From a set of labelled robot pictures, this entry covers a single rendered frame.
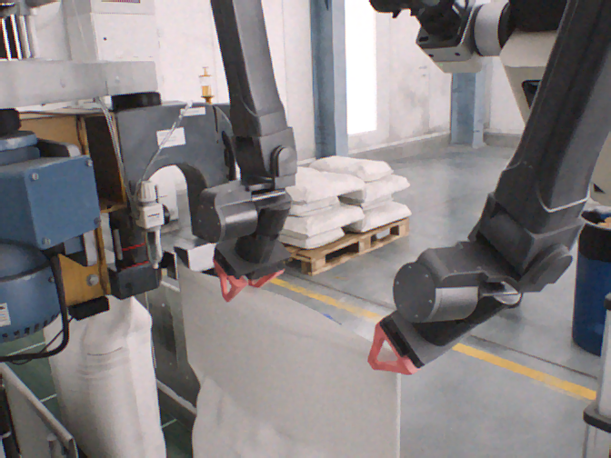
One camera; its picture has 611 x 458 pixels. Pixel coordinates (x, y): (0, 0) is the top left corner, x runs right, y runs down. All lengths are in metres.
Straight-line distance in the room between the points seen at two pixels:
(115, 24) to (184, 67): 1.19
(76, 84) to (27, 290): 0.28
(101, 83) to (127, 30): 4.00
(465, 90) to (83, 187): 8.98
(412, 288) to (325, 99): 6.48
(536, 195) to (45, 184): 0.50
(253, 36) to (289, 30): 6.02
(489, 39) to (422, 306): 0.61
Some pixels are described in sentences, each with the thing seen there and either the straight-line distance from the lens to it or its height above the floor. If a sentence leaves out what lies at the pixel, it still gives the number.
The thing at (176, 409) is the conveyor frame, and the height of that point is 0.39.
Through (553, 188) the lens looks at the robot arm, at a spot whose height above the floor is 1.29.
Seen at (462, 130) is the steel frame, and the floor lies 0.26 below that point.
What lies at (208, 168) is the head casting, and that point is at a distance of 1.08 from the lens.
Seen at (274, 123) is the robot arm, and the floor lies 1.33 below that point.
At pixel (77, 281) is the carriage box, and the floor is 1.07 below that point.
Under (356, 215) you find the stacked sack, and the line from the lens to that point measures 4.04.
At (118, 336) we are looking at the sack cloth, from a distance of 1.35.
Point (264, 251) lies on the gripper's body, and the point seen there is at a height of 1.14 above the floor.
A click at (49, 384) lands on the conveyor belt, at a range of 2.15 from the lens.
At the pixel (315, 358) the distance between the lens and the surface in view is 0.77.
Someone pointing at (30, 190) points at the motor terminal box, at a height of 1.28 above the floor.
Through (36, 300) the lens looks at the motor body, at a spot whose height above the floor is 1.13.
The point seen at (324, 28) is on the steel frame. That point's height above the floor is 1.82.
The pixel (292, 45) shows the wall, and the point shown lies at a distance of 6.74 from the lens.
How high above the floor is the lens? 1.40
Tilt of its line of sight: 16 degrees down
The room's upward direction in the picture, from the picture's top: 3 degrees counter-clockwise
